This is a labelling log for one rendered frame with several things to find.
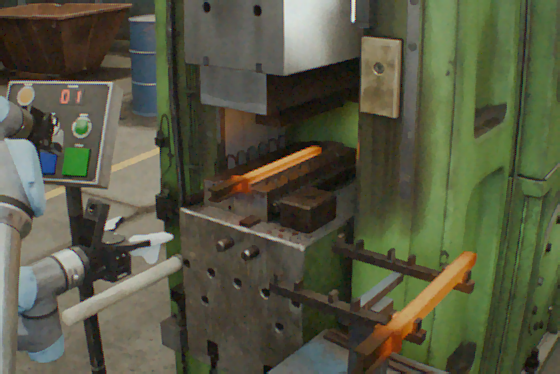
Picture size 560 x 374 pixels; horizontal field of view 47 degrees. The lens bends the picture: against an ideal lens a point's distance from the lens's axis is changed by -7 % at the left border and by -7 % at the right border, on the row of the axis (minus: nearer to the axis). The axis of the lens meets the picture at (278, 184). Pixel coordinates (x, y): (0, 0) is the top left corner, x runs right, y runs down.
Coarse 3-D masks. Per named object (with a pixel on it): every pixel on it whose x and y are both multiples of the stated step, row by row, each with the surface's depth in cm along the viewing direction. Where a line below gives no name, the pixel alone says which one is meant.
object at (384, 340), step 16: (464, 256) 130; (448, 272) 124; (432, 288) 119; (448, 288) 121; (416, 304) 114; (432, 304) 116; (400, 320) 109; (384, 336) 102; (400, 336) 104; (368, 352) 98; (384, 352) 105; (368, 368) 101
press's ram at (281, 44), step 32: (192, 0) 157; (224, 0) 152; (256, 0) 146; (288, 0) 143; (320, 0) 153; (352, 0) 164; (192, 32) 160; (224, 32) 154; (256, 32) 149; (288, 32) 145; (320, 32) 155; (352, 32) 167; (224, 64) 157; (256, 64) 152; (288, 64) 148; (320, 64) 158
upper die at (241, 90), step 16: (208, 64) 162; (336, 64) 173; (352, 64) 180; (208, 80) 161; (224, 80) 158; (240, 80) 155; (256, 80) 153; (272, 80) 153; (288, 80) 158; (304, 80) 163; (320, 80) 169; (336, 80) 175; (352, 80) 181; (208, 96) 163; (224, 96) 160; (240, 96) 157; (256, 96) 154; (272, 96) 154; (288, 96) 159; (304, 96) 164; (320, 96) 170; (256, 112) 155; (272, 112) 155
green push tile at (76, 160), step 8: (72, 152) 176; (80, 152) 176; (88, 152) 176; (64, 160) 176; (72, 160) 176; (80, 160) 176; (88, 160) 176; (64, 168) 176; (72, 168) 176; (80, 168) 175; (80, 176) 175
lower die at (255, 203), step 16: (304, 144) 196; (336, 144) 193; (256, 160) 186; (272, 160) 183; (304, 160) 179; (320, 160) 182; (336, 160) 183; (352, 160) 190; (224, 176) 172; (272, 176) 169; (304, 176) 172; (352, 176) 192; (208, 192) 172; (256, 192) 162; (272, 192) 162; (224, 208) 170; (240, 208) 167; (256, 208) 163
